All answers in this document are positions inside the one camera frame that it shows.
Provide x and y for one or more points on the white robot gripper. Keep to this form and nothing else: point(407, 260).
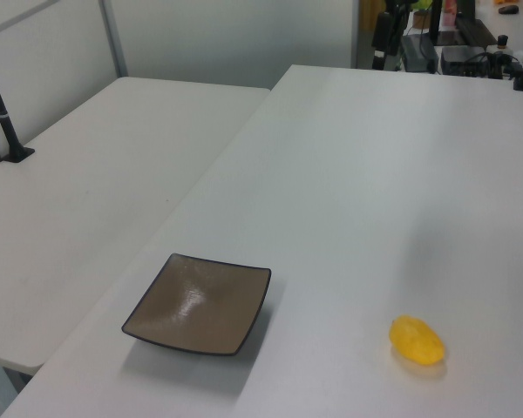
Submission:
point(398, 6)

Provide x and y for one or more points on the yellow potato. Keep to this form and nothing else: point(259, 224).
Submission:
point(416, 341)

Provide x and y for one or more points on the square brown ceramic plate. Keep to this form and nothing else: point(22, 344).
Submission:
point(200, 305)

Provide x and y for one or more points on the yellow panel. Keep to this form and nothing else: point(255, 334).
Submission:
point(367, 13)

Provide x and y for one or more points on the wooden cylinder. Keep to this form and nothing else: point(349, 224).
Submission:
point(419, 19)

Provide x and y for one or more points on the flat dark grey box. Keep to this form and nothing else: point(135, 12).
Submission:
point(418, 54)

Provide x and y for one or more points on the pink container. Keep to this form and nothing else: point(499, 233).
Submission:
point(450, 11)

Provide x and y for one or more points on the black electronics box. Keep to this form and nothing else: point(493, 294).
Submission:
point(466, 58)

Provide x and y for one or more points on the black monitor stand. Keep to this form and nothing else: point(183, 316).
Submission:
point(470, 30)

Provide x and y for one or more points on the black emergency stop button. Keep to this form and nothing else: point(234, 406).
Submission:
point(503, 41)

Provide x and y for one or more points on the black computer mouse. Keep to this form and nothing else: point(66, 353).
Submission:
point(508, 9)

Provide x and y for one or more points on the grey metal partition post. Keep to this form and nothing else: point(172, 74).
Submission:
point(113, 39)

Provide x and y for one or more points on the black camera pole stand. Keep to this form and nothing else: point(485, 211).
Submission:
point(2, 117)

